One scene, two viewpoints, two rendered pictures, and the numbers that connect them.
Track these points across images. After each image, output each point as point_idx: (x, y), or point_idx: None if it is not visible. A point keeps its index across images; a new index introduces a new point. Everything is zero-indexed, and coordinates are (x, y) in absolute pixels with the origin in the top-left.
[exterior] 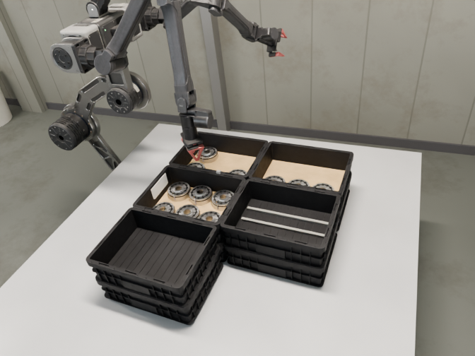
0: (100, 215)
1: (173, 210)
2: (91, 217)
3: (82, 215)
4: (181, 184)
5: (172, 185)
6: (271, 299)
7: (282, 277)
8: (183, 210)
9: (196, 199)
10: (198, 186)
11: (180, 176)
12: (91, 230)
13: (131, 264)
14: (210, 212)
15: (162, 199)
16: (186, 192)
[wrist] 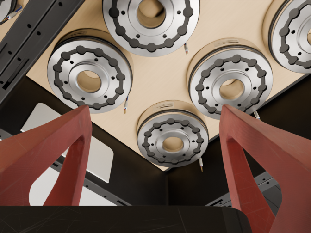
0: (44, 184)
1: (196, 120)
2: (43, 195)
3: (34, 205)
4: (64, 64)
5: (61, 95)
6: None
7: None
8: (220, 98)
9: (184, 41)
10: (111, 5)
11: (30, 66)
12: (82, 197)
13: (278, 204)
14: (288, 12)
15: (100, 119)
16: (124, 62)
